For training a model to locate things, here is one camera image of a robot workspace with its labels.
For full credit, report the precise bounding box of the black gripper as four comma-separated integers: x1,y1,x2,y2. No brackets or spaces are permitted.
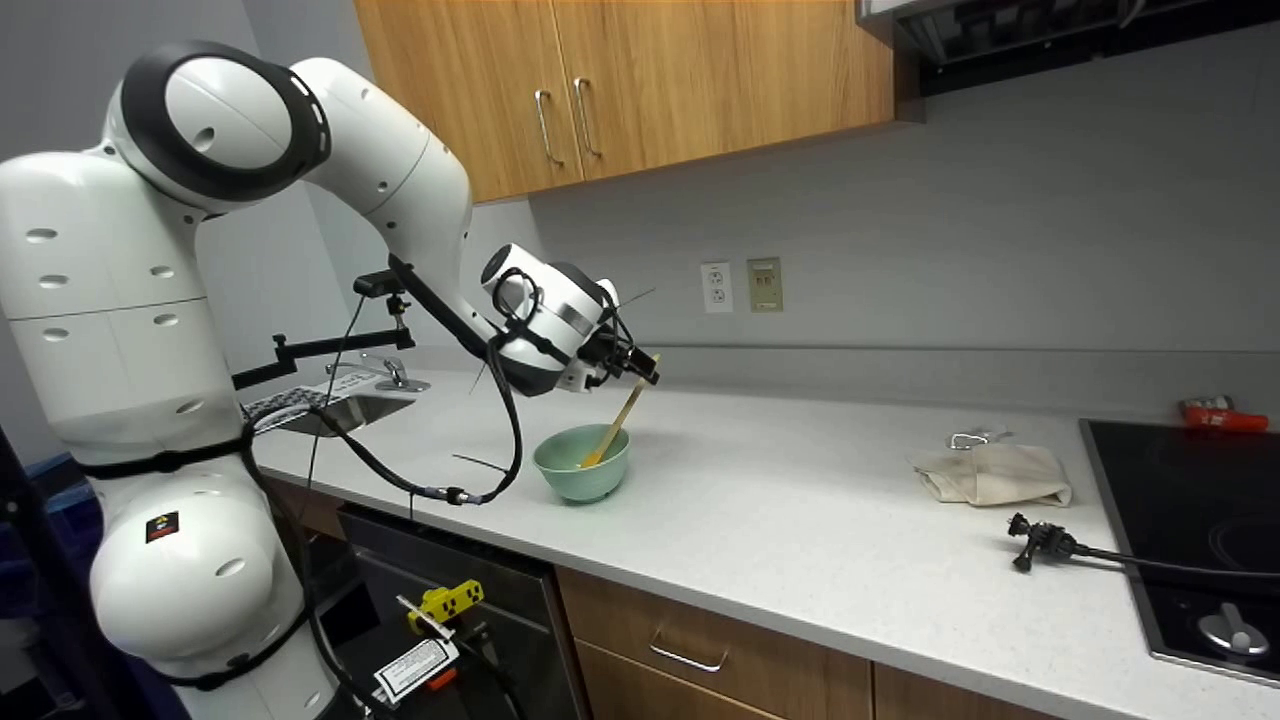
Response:
581,317,662,391

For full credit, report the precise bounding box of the wooden spatula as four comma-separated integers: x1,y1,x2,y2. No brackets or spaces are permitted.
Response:
575,377,646,472

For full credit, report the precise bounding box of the light blue-green bowl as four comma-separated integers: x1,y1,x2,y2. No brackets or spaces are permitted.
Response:
533,419,636,508

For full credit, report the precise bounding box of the silver faucet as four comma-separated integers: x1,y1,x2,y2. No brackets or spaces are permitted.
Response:
357,354,433,398

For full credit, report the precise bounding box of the black dishwasher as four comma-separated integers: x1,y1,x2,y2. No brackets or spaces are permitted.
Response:
336,499,591,720

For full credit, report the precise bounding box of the steel sink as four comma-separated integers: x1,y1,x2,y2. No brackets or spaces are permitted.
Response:
273,384,419,440

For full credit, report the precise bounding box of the yellow clamp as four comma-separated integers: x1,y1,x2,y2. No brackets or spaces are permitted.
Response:
392,577,493,641

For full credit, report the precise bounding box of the wooden drawer front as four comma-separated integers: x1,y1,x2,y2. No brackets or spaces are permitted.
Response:
557,567,876,720

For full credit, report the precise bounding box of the crumpled clear plastic wrap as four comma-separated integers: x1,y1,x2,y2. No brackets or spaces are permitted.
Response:
938,419,1016,457

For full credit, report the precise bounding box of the silver clamp with red tip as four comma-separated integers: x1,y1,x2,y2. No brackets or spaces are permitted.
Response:
369,637,463,713

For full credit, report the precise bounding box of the beige crumpled cloth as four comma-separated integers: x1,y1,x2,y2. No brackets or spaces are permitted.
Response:
913,440,1080,514

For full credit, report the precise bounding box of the wooden base cabinet door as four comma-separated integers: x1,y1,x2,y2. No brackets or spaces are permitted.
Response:
870,660,1054,720

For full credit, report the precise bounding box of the dark range hood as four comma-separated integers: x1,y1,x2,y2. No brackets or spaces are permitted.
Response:
856,0,1280,102

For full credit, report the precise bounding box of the black glass cooktop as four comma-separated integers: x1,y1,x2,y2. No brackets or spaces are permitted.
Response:
1075,415,1280,692

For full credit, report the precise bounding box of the dark blue bin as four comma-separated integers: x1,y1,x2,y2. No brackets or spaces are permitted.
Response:
0,452,96,720

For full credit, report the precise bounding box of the silver object on cooktop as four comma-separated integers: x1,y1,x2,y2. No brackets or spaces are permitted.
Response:
1192,597,1275,665

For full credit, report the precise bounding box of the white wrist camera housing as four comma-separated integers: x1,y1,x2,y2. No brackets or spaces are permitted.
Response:
563,357,617,398

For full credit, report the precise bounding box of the white wall outlet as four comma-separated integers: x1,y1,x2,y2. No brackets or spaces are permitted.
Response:
697,262,740,319

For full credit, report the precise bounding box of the beige wall plate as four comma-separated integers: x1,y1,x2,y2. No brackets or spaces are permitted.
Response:
743,253,787,317

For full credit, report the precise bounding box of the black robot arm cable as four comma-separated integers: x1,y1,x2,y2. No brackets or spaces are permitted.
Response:
235,253,527,514

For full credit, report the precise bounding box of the silver cabinet door handle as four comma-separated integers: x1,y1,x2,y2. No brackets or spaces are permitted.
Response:
533,84,570,177
567,73,609,170

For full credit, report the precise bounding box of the black exterior camera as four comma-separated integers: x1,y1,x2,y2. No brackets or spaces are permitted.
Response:
347,270,414,326

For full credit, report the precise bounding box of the wooden wall cabinet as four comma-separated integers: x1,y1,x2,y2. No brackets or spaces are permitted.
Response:
352,0,900,211

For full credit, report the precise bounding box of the silver drawer handle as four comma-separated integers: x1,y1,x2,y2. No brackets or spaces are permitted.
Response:
646,641,735,682

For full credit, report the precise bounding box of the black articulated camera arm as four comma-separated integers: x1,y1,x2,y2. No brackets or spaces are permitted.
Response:
226,326,419,398

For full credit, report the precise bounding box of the black camera mount cable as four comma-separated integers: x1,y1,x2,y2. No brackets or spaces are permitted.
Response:
1070,536,1280,590

